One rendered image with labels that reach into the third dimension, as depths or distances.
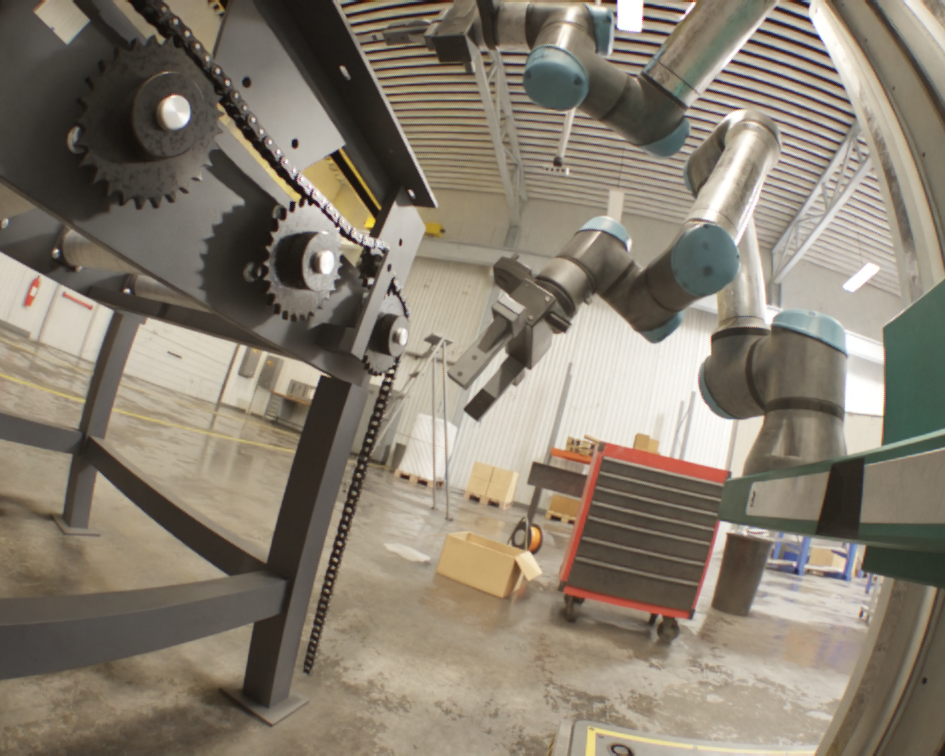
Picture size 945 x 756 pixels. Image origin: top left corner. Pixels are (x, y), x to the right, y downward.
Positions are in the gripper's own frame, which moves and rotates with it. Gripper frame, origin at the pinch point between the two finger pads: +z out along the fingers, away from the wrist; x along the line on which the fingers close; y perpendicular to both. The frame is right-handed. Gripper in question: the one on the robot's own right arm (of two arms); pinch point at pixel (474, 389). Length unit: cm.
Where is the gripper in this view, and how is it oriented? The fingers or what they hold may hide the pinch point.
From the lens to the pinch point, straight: 52.4
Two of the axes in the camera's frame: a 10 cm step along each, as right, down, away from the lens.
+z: -6.5, 7.3, -2.1
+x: 1.1, 3.6, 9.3
